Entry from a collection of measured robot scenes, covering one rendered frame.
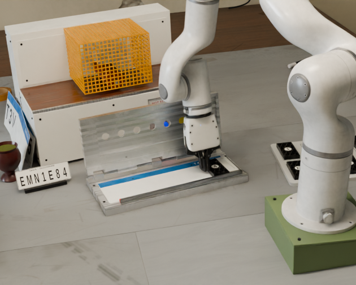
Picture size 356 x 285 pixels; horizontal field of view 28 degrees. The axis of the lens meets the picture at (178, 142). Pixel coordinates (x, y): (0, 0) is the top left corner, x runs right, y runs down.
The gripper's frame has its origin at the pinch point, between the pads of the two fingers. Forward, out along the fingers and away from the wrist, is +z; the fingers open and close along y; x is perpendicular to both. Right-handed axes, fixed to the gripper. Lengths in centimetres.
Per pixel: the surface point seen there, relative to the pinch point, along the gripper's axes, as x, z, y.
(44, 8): 189, -44, -6
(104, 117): 8.7, -18.2, -26.0
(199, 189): -6.8, 5.0, -5.3
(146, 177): 5.2, 1.7, -16.9
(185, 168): 5.4, 1.6, -4.2
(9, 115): 64, -14, -47
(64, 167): 17.7, -3.5, -38.4
